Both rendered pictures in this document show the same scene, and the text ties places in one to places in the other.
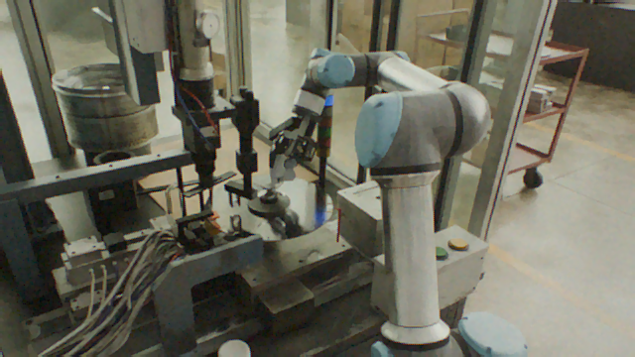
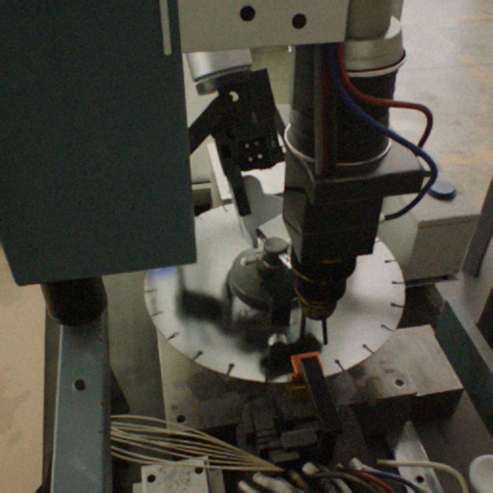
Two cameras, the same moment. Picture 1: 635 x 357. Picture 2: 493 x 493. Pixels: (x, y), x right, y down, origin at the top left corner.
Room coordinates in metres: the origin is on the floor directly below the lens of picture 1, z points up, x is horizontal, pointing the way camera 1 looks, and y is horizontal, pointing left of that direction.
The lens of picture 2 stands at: (0.94, 0.58, 1.46)
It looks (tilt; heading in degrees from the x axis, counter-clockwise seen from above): 42 degrees down; 293
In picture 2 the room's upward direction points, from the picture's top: straight up
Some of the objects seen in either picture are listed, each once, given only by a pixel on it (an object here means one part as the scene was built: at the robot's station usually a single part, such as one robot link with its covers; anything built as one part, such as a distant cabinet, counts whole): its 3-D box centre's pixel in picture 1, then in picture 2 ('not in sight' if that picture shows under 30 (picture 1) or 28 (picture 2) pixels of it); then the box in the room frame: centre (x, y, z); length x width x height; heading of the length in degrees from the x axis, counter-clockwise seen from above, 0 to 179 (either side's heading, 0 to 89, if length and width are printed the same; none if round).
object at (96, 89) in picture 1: (113, 127); not in sight; (1.65, 0.66, 0.93); 0.31 x 0.31 x 0.36
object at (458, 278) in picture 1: (428, 275); (407, 204); (0.99, -0.33, 0.82); 0.28 x 0.11 x 0.15; 124
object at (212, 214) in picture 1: (198, 226); (316, 405); (1.00, 0.24, 0.95); 0.10 x 0.03 x 0.07; 124
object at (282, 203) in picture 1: (269, 199); (273, 269); (1.11, 0.08, 0.96); 0.11 x 0.11 x 0.03
